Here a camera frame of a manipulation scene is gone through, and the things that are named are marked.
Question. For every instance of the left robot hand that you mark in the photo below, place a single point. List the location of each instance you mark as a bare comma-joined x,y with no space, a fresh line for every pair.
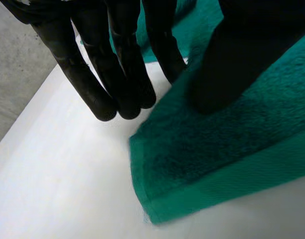
236,62

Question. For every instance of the teal towel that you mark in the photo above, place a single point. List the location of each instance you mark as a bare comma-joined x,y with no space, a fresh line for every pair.
207,154

